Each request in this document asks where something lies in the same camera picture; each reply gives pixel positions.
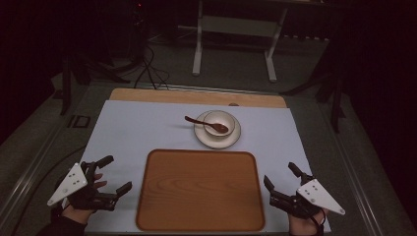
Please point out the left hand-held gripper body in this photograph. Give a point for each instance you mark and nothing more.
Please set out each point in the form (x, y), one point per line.
(73, 183)

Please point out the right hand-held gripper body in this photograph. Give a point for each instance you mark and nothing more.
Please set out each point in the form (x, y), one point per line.
(319, 196)

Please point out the person's left hand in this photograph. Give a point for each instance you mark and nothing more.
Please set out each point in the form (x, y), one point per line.
(78, 214)

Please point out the person's right hand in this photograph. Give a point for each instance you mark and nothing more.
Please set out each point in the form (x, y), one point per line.
(301, 226)

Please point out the pale blue table mat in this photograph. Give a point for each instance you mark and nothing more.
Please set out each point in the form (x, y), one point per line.
(137, 131)

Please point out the square floor socket box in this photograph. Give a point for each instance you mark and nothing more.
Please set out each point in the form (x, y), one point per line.
(79, 121)

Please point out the white saucer plate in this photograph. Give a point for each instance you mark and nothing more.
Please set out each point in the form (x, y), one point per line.
(216, 141)

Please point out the wooden tray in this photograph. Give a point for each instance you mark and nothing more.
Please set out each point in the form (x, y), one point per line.
(200, 190)

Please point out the white bowl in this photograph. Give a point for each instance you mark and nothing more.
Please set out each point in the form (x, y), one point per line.
(226, 118)

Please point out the black stand legs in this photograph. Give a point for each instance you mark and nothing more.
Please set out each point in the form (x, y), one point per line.
(336, 98)
(70, 85)

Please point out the dark brown spoon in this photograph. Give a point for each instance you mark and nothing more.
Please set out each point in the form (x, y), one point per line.
(205, 123)

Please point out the wooden table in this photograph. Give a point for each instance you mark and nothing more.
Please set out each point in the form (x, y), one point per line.
(183, 96)

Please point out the white metal stand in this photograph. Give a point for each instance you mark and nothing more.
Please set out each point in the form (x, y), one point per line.
(236, 26)

